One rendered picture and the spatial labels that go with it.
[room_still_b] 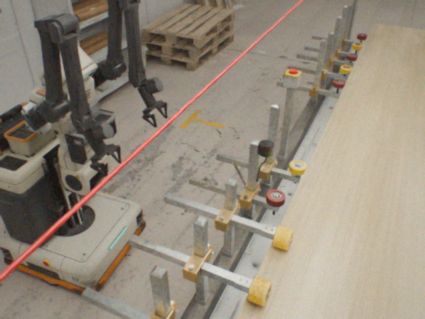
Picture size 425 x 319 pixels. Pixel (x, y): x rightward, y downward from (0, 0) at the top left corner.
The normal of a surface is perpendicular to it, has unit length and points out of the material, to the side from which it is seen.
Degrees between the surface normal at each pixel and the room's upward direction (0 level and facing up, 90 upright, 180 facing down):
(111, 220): 0
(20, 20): 90
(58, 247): 0
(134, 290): 0
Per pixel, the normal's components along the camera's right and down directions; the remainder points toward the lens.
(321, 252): 0.00, -0.81
